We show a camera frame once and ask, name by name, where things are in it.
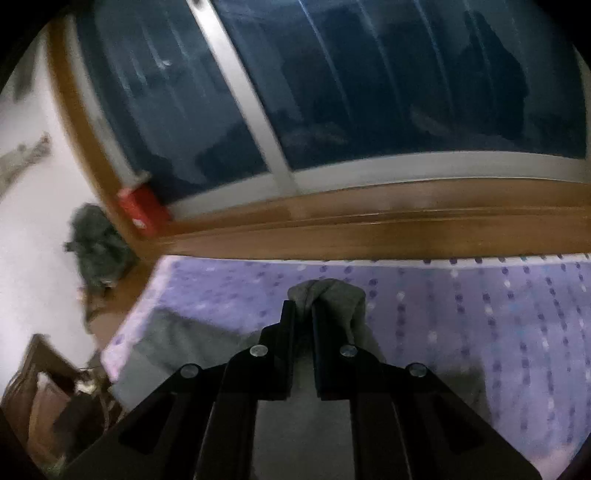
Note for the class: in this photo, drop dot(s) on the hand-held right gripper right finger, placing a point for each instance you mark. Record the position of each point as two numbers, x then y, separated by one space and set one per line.
323 364

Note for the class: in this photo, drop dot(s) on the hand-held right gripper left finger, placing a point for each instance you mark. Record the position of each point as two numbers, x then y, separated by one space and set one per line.
284 360

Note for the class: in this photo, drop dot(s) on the wooden window bench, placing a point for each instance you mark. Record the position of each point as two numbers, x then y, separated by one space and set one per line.
369 217

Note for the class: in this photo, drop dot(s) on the purple dotted bed sheet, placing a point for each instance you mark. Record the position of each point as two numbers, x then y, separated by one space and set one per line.
508 332

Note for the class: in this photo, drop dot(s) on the red box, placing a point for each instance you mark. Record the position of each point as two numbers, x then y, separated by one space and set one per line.
141 210

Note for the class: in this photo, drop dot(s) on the dark green cloth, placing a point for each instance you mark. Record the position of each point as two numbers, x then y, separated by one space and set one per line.
99 244

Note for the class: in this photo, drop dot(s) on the wooden furniture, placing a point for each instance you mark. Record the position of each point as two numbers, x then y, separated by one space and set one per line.
41 406

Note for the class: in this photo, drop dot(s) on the white framed window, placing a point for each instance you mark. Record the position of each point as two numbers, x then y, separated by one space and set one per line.
369 83

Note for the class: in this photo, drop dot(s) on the grey wall decoration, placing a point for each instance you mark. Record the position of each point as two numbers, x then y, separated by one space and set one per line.
23 161

